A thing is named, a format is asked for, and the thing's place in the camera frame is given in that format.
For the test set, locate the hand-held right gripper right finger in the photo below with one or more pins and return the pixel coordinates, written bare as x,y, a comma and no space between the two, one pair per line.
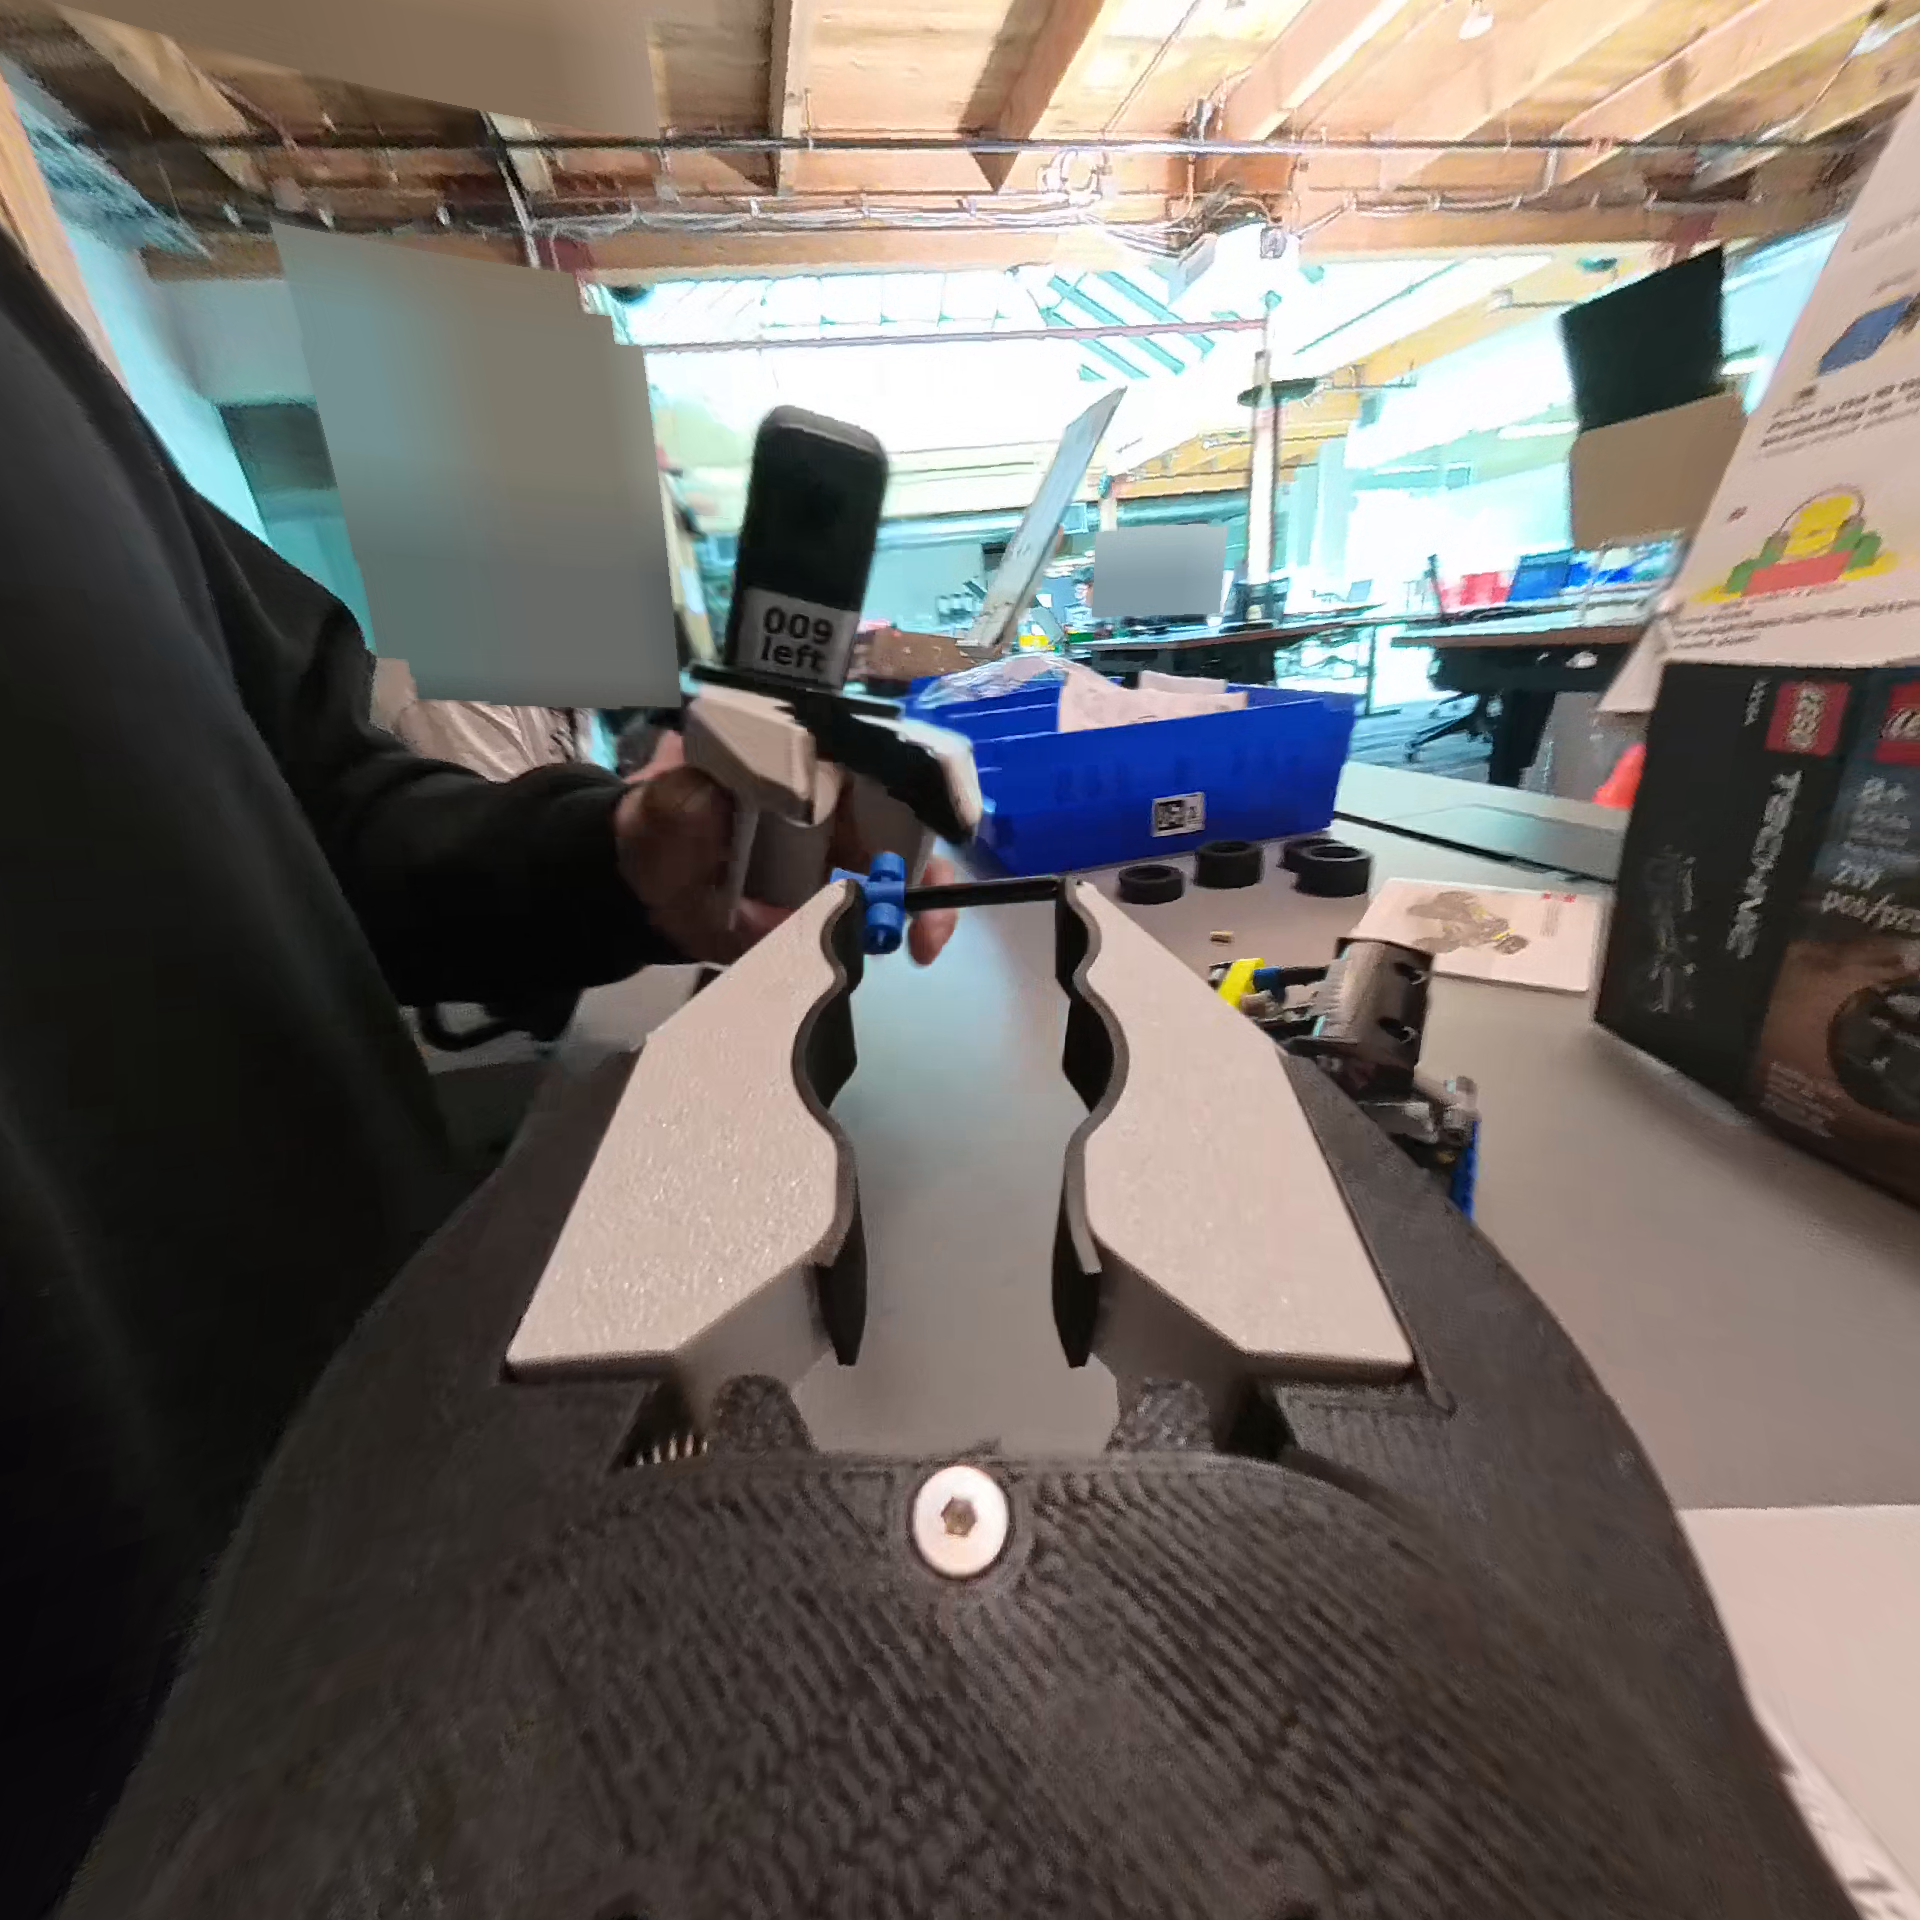
1216,1185

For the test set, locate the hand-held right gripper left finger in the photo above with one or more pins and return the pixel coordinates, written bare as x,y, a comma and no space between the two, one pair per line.
707,1170

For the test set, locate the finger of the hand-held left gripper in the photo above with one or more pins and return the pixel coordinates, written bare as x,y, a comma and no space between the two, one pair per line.
938,765

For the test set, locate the black axle with blue connector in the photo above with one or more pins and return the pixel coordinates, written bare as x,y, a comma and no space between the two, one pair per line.
886,901

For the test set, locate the blue plastic bin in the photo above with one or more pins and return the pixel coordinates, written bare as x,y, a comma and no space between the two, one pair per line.
1110,794

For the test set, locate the partly built toy buggy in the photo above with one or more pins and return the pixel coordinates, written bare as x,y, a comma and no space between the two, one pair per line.
1373,989

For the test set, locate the instruction booklet with buggy cover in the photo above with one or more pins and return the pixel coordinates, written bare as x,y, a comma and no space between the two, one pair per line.
1500,937

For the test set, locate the dark toy set box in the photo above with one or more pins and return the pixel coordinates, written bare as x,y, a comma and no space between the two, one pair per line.
1726,901

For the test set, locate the person's left hand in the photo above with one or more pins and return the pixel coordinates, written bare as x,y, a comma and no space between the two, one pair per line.
676,855

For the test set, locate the clear plastic bag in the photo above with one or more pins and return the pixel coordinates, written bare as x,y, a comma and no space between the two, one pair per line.
1006,679

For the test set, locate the grey tilted panel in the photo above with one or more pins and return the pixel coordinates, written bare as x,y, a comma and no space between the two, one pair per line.
1050,509

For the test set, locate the orange cone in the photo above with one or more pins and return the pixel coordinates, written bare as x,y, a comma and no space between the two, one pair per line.
1620,782

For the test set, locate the background desk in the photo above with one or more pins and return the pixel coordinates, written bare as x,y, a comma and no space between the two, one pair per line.
1500,638

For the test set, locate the row of coloured bins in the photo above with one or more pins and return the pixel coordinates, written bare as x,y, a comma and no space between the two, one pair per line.
1547,577

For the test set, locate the black hanging panel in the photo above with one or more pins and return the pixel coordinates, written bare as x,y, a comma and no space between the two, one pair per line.
1644,338

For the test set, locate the printed paper sign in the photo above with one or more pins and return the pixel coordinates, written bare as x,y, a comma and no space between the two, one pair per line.
1800,449

